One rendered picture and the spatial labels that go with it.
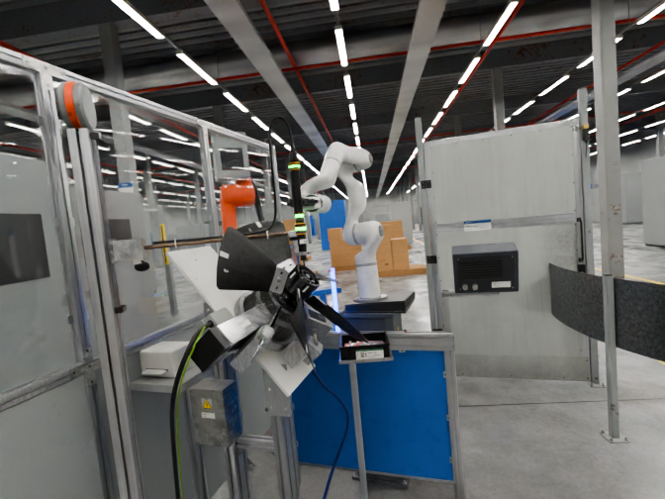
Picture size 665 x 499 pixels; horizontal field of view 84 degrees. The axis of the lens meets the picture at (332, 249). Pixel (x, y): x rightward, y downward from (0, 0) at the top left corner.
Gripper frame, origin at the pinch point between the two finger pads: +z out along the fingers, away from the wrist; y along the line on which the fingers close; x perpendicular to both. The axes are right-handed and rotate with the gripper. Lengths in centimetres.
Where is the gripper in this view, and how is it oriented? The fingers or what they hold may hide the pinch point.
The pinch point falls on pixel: (297, 202)
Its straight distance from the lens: 149.0
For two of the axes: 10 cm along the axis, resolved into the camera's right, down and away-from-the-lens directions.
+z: -3.0, 1.0, -9.5
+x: -0.9, -9.9, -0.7
